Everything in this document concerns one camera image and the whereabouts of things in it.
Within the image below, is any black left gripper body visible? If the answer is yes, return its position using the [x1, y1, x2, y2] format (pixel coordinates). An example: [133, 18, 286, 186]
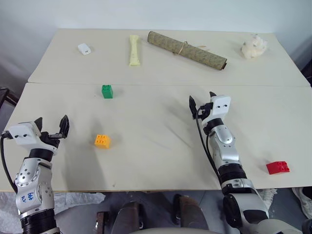
[40, 131, 63, 155]

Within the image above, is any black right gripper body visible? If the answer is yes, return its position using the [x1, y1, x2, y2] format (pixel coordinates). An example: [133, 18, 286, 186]
[197, 103, 214, 122]

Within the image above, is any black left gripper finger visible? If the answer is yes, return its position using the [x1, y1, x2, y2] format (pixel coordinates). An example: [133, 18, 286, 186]
[58, 115, 70, 138]
[34, 117, 44, 134]

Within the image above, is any yellow toy brick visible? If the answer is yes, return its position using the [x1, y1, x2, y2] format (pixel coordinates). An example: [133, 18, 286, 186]
[94, 134, 112, 149]

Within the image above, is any dark chair at table edge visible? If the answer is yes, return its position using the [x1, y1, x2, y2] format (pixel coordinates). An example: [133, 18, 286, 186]
[0, 86, 20, 115]

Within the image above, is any rolled brown patterned mat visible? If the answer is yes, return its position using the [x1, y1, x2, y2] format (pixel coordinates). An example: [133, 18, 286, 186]
[147, 30, 229, 71]

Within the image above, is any green toy brick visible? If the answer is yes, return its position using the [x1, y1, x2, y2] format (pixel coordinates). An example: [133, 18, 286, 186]
[101, 84, 114, 99]

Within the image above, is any crumpled white plastic bag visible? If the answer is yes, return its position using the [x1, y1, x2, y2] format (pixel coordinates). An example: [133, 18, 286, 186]
[241, 34, 269, 59]

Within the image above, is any small white charger box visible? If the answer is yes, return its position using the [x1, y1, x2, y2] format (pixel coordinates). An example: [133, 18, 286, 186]
[78, 43, 92, 56]

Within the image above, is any pale yellow snack packet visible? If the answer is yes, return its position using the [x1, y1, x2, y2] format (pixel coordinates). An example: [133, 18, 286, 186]
[128, 35, 142, 67]

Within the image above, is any red toy brick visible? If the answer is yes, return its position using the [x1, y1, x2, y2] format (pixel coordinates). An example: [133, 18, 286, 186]
[266, 160, 291, 175]

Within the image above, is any dark object behind table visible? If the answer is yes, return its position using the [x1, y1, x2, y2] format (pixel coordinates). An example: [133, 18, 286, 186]
[300, 56, 312, 88]

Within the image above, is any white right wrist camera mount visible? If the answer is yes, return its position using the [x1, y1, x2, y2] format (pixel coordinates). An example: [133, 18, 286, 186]
[210, 95, 232, 120]

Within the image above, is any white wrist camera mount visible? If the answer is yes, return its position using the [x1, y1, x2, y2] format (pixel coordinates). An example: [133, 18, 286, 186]
[210, 95, 232, 120]
[6, 121, 41, 150]

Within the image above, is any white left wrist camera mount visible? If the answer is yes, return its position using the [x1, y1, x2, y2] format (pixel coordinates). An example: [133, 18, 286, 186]
[6, 121, 41, 150]

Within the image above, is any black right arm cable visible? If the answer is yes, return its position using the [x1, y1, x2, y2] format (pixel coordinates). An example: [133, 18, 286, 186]
[195, 106, 225, 193]

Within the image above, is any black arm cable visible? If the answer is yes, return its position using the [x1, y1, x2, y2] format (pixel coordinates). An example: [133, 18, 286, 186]
[195, 106, 225, 193]
[0, 131, 18, 195]

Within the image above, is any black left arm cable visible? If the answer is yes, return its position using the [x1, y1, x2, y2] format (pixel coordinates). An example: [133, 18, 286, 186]
[0, 131, 18, 195]

